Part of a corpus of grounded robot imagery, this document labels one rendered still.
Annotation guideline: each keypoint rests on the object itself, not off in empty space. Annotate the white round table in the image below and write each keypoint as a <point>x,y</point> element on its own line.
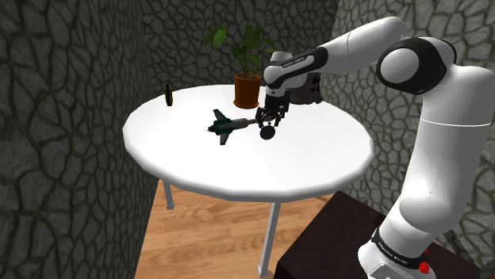
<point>270,166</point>

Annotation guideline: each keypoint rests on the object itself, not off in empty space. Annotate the green and grey toy airplane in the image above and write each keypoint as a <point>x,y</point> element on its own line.
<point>226,125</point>

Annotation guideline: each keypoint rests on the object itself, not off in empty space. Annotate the dark robot stand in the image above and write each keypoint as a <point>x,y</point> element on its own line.
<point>328,239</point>

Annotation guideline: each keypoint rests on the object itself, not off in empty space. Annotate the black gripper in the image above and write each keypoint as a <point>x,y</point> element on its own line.
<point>276,102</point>

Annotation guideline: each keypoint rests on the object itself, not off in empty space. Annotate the black round object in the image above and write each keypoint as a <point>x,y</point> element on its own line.
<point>267,133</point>

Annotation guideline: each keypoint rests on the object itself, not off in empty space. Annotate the dark green bottle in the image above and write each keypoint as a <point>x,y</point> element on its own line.
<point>168,96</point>

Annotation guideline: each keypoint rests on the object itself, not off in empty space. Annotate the green plant in orange pot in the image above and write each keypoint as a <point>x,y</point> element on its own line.
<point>246,90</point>

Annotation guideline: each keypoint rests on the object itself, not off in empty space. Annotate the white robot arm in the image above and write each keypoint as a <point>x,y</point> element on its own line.
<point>444,154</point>

